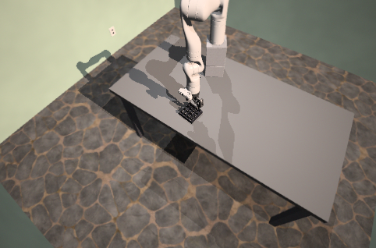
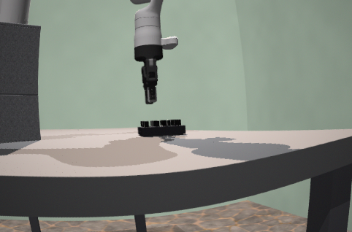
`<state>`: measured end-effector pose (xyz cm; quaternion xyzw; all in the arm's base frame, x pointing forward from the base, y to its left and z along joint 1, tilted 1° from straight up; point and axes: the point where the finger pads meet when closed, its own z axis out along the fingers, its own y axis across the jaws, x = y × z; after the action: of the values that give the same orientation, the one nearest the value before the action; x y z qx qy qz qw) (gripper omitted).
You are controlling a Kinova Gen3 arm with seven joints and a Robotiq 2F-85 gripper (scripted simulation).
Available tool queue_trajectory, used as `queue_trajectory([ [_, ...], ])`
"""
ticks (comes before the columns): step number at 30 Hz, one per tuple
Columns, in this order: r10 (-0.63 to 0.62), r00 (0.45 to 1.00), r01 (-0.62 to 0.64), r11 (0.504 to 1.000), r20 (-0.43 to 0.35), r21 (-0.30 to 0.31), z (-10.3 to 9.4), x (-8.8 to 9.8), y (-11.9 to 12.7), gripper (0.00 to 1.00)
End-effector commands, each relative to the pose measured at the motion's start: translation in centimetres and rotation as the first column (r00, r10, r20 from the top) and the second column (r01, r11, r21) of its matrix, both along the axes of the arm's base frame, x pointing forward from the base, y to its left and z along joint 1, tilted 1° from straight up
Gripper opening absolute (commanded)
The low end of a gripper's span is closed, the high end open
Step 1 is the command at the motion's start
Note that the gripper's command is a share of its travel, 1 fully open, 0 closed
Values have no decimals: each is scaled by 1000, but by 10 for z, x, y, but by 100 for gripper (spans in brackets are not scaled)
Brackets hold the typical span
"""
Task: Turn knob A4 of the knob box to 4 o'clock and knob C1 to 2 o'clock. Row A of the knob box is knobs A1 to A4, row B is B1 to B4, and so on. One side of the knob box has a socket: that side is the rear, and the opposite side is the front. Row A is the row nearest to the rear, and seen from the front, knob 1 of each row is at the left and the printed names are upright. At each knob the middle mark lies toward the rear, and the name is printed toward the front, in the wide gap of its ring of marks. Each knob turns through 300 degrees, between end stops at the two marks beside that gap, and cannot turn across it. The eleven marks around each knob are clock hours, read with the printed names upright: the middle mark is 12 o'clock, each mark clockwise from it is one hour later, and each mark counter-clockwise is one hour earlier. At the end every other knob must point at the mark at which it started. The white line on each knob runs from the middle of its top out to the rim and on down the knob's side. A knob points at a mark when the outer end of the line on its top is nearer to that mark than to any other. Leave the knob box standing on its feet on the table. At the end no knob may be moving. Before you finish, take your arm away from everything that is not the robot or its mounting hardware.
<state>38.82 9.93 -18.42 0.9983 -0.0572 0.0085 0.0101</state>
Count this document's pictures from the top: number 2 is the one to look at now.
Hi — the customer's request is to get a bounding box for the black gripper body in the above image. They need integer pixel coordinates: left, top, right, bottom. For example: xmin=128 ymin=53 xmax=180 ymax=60
xmin=134 ymin=45 xmax=163 ymax=73

